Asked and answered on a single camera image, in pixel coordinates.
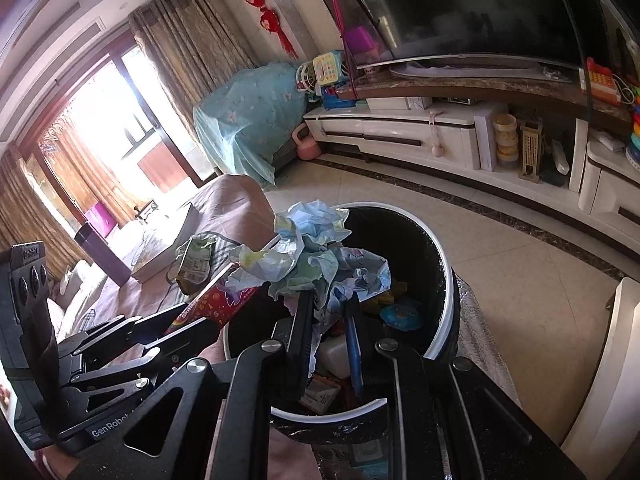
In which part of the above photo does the magenta storage box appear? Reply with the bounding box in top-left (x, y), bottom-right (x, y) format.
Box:
top-left (84, 204), bottom-right (121, 238)

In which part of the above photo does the small cardboard box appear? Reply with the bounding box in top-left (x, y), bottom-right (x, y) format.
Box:
top-left (300, 377), bottom-right (343, 413)

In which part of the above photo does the teal floral dust cover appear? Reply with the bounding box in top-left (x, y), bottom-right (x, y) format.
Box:
top-left (194, 61), bottom-right (313, 186)

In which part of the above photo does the rainbow stacking ring toy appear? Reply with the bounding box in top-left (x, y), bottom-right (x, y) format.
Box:
top-left (625, 85), bottom-right (640, 166)

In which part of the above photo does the purple thermos bottle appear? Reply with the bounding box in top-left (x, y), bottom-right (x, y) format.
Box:
top-left (75, 222), bottom-right (132, 286)

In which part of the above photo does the white bin with black liner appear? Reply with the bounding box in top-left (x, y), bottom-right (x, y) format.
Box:
top-left (222, 203), bottom-right (461, 423)

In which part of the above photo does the white cage ball toy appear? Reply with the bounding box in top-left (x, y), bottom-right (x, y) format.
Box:
top-left (295, 60), bottom-right (321, 96)

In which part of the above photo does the yellow and blue toy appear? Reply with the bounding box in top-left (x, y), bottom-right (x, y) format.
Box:
top-left (312, 50), bottom-right (346, 86)

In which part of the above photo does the blue snack packet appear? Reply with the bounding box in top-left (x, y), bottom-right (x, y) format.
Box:
top-left (379, 297), bottom-right (425, 332)

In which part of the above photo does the pink kettlebell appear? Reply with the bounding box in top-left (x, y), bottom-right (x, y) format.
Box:
top-left (291, 124), bottom-right (322, 162)

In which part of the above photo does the beige cushion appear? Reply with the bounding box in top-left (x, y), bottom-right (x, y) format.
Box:
top-left (50, 260), bottom-right (106, 341)

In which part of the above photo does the wooden holder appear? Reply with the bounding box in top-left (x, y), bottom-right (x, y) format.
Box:
top-left (517, 120), bottom-right (543, 181)

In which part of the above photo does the orange toy cash register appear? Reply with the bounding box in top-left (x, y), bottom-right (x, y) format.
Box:
top-left (585, 57), bottom-right (623, 106)

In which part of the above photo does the beige patterned curtain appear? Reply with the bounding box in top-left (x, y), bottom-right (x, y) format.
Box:
top-left (0, 150), bottom-right (76, 271)
top-left (129, 0), bottom-right (258, 126)

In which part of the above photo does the black television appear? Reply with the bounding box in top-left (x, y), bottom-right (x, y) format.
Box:
top-left (302, 0), bottom-right (640, 68)

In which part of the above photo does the white foam block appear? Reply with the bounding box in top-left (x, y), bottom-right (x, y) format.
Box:
top-left (315, 335), bottom-right (351, 378)

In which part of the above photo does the pale blue paper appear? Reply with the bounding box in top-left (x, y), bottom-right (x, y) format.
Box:
top-left (225, 200), bottom-right (392, 376)

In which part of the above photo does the red snack packet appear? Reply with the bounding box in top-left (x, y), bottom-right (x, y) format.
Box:
top-left (165, 267), bottom-right (261, 341)

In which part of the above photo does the stack of yellow containers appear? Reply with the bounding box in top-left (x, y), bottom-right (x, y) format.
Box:
top-left (492, 114), bottom-right (521, 163)

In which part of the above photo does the green snack packet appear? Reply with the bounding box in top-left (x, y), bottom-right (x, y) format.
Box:
top-left (172, 232), bottom-right (218, 296)

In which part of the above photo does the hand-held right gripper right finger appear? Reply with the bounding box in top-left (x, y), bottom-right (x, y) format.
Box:
top-left (342, 292), bottom-right (586, 480)

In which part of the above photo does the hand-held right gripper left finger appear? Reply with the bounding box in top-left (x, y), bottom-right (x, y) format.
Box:
top-left (65, 291), bottom-right (321, 480)

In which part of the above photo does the white television cabinet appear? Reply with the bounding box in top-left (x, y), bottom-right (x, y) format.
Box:
top-left (304, 67), bottom-right (640, 228)

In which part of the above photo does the flat white box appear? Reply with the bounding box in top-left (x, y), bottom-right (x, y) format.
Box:
top-left (472, 112), bottom-right (498, 171)

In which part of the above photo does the pink stick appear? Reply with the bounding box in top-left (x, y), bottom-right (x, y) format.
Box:
top-left (320, 0), bottom-right (361, 101)

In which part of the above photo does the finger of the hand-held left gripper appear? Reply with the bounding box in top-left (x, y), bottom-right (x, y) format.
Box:
top-left (52, 322), bottom-right (226, 456)
top-left (56, 310), bottom-right (173, 376)

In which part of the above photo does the pink child lock strap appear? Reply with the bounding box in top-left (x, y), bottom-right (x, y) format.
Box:
top-left (427, 110), bottom-right (443, 158)

